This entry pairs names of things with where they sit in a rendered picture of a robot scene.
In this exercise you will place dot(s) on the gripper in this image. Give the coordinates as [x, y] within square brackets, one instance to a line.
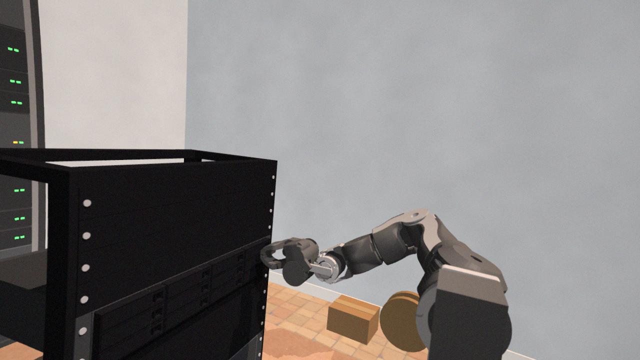
[298, 264]

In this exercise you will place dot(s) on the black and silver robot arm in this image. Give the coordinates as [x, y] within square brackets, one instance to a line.
[415, 232]

